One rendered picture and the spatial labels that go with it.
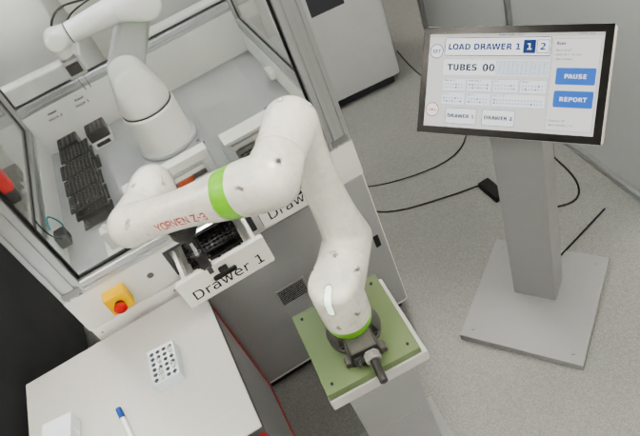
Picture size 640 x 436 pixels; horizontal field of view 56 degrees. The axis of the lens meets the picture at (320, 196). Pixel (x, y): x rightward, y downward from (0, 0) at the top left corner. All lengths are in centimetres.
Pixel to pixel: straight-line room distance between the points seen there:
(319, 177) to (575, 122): 74
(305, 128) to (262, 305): 109
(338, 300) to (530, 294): 126
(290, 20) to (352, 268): 70
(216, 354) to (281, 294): 48
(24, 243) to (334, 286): 88
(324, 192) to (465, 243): 149
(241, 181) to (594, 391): 160
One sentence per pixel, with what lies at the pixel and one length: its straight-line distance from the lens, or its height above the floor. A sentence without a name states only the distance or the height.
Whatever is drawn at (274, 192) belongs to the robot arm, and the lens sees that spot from 115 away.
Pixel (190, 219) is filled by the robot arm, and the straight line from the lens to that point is 130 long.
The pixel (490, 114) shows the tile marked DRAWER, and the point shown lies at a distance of 180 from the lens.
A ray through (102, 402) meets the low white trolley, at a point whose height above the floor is 76.
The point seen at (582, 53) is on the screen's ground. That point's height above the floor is 114.
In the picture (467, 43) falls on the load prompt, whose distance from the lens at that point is 184.
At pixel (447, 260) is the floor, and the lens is 275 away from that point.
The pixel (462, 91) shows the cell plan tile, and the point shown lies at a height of 106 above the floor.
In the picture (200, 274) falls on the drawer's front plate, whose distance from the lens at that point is 180.
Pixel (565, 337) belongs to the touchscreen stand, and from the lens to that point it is 245.
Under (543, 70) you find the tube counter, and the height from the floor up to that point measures 111.
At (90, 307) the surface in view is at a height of 88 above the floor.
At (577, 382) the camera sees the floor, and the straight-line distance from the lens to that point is 240.
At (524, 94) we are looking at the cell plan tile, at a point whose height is 106.
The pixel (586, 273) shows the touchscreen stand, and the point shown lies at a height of 4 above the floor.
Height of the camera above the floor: 212
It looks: 41 degrees down
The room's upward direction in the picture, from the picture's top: 24 degrees counter-clockwise
